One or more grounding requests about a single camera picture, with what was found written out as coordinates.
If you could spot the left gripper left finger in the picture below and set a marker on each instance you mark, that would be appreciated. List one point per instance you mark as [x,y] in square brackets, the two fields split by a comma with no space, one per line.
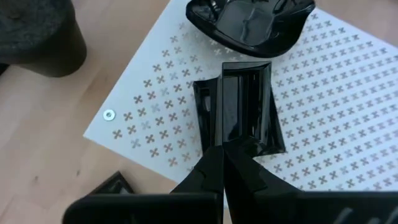
[186,205]

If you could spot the white perforated shelf riser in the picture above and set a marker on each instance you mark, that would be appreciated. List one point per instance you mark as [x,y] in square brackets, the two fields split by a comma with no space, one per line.
[326,109]

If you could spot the black curved square bowl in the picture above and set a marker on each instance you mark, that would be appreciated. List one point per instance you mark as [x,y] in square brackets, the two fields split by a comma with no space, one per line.
[248,25]

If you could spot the black rectangular mini plate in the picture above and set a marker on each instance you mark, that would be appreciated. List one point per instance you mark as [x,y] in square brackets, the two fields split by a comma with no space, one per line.
[113,185]
[239,105]

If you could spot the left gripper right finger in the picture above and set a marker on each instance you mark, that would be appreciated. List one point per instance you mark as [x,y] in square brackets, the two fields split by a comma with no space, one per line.
[280,205]

